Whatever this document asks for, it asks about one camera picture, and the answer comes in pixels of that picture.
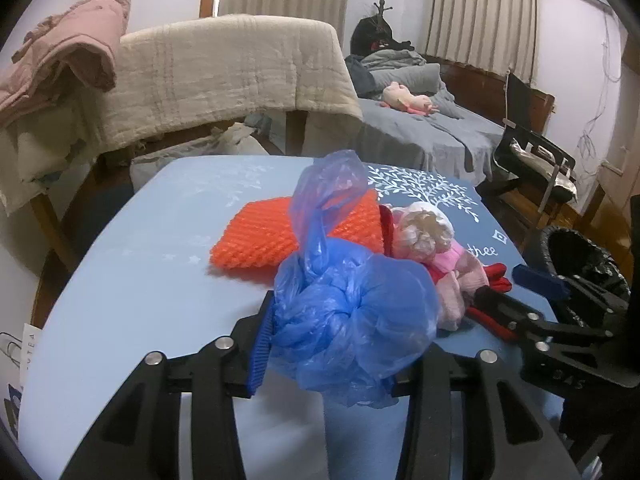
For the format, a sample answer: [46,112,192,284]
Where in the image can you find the blue plastic bag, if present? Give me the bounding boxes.
[270,151,438,408]

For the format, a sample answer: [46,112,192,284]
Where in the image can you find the orange foam net sleeve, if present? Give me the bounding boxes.
[209,190,392,270]

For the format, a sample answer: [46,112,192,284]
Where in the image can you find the black lined trash bin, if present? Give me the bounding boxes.
[523,226,630,328]

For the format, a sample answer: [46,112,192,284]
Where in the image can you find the red cloth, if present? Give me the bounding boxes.
[376,202,519,342]

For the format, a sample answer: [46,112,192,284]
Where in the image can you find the black office chair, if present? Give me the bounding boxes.
[477,72,578,223]

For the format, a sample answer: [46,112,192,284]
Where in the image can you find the grey sheeted bed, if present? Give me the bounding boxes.
[350,99,503,185]

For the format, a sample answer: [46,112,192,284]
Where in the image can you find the dark wooden headboard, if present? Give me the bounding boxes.
[425,56,555,133]

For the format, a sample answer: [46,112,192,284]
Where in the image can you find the white paper box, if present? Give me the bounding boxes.
[1,323,41,441]

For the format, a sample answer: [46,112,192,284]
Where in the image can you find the grey cushion under rack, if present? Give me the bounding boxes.
[129,122,268,193]

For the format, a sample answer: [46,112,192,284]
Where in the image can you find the pink plush toy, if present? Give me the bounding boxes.
[381,81,438,116]

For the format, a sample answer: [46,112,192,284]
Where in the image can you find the grey pillow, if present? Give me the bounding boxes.
[371,63,442,96]

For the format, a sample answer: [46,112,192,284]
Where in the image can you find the dark clothes pile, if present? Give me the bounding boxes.
[345,55,376,99]

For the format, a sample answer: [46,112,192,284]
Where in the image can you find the right beige curtain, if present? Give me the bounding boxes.
[423,0,539,84]

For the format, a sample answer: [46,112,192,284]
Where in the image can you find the beige cloth under jacket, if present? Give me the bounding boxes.
[1,103,96,214]

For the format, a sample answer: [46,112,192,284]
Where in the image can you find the beige quilted blanket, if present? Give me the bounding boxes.
[82,14,362,156]

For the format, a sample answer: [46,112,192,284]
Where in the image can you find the black coat stand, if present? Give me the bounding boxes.
[349,0,414,58]

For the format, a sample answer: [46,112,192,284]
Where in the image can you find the pink padded jacket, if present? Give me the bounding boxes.
[1,0,131,126]

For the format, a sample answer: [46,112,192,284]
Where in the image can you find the wall cables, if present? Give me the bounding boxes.
[574,8,626,172]

